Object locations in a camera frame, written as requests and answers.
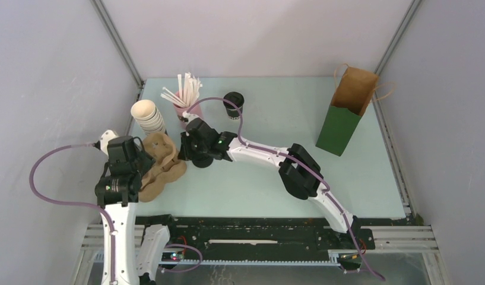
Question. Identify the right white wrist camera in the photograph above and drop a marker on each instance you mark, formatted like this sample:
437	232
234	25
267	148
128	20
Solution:
187	116

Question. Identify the stack of black lids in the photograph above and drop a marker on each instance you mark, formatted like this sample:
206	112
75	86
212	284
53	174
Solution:
203	161

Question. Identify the green paper bag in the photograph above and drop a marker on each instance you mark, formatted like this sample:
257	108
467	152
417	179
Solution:
355	90

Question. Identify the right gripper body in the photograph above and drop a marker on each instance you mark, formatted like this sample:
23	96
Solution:
191	148

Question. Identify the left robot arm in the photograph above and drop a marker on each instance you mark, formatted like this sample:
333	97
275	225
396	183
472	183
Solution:
117	194

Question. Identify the white wrapped straws bundle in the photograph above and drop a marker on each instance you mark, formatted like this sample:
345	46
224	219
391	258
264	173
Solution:
188	91

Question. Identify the brown cardboard cup carrier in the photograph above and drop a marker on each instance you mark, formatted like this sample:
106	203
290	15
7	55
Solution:
168	167

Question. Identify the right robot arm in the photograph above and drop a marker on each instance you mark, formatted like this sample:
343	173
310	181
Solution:
299	172

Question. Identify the black cup lid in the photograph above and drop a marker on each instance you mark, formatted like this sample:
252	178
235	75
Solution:
233	100

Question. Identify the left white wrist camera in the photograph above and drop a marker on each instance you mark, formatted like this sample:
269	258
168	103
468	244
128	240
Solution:
104	139

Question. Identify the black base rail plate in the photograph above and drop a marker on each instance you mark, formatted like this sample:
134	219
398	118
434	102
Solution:
226	240

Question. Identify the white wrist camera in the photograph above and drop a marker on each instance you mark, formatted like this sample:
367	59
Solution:
187	116
104	139

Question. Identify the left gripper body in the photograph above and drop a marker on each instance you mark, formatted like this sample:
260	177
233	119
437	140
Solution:
143	161

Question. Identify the stack of paper cups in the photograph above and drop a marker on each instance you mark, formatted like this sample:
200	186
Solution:
148	117

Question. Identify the black sleeved paper cup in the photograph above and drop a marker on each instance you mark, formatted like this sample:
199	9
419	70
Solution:
233	113

